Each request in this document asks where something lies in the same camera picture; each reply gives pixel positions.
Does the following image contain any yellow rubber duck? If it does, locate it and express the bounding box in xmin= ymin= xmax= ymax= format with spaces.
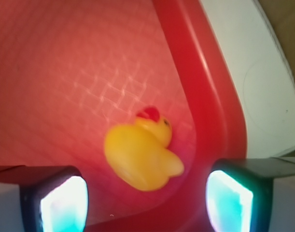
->
xmin=104 ymin=106 xmax=184 ymax=191

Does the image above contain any red plastic tray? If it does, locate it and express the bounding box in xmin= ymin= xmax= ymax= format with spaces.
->
xmin=0 ymin=0 xmax=247 ymax=232

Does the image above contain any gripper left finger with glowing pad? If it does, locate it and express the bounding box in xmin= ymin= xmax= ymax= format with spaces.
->
xmin=0 ymin=165 xmax=89 ymax=232

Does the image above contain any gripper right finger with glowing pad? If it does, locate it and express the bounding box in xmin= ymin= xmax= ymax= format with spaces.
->
xmin=206 ymin=157 xmax=295 ymax=232

